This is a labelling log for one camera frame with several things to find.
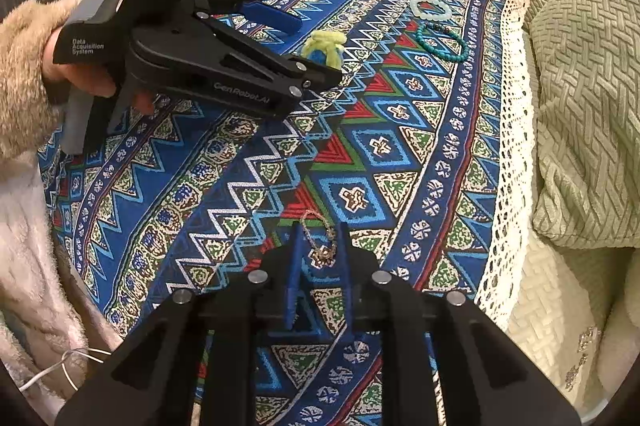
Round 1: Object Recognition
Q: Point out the green woven cushion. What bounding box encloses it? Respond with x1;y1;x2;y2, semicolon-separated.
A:
529;0;640;251

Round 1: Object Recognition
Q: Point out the gold chain necklace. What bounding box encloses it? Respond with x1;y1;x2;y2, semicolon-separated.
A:
299;211;339;265

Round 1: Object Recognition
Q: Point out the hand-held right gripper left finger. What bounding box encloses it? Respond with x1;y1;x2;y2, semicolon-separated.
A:
54;223;306;426

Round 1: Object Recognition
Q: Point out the fuzzy cream robe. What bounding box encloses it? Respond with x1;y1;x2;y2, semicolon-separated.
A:
0;146;123;409

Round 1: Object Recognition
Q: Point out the pale green bead bracelet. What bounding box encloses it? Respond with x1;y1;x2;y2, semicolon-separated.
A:
410;0;454;18

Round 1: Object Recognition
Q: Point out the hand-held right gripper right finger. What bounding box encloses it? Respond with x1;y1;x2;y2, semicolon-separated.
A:
335;222;582;426

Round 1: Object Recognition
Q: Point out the turquoise bead bracelet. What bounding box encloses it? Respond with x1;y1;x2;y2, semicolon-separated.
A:
415;22;471;62

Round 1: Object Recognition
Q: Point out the white cable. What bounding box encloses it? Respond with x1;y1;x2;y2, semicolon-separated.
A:
19;348;114;393

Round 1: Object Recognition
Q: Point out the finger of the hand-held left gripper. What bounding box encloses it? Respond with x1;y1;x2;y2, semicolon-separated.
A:
190;0;304;36
200;22;344;123

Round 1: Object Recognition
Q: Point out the cream woven sofa cover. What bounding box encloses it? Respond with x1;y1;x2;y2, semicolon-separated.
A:
505;0;640;409

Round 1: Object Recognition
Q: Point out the white lace cloth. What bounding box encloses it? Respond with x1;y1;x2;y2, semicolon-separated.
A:
474;0;557;323

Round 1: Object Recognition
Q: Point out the blue patterned tablecloth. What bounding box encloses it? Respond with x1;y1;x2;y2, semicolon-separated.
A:
37;0;537;426

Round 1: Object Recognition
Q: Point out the person's left hand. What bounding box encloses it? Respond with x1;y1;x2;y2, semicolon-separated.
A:
42;27;157;115

